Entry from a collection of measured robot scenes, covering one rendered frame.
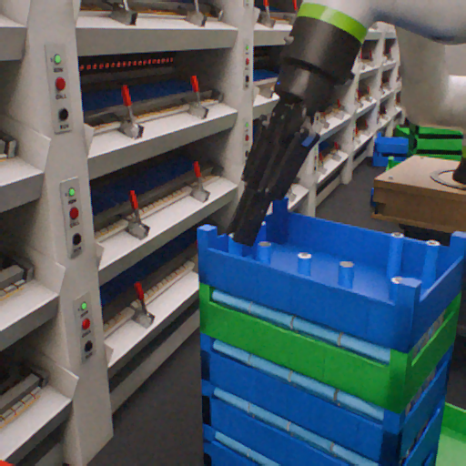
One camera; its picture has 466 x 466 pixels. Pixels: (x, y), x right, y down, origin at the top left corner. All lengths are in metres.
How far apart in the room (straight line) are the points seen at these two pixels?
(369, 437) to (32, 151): 0.59
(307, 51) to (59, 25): 0.36
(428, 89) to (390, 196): 0.27
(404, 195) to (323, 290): 0.78
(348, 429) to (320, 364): 0.09
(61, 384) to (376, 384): 0.54
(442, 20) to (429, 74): 0.65
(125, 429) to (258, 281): 0.55
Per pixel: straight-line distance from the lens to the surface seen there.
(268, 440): 0.81
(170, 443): 1.11
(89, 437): 1.07
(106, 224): 1.07
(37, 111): 0.82
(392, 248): 0.77
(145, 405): 1.20
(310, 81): 0.70
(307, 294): 0.66
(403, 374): 0.64
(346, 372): 0.68
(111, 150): 0.95
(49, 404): 0.98
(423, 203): 1.39
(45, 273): 0.89
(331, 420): 0.73
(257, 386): 0.77
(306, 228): 0.87
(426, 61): 1.31
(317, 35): 0.71
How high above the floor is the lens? 0.73
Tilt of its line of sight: 20 degrees down
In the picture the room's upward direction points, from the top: straight up
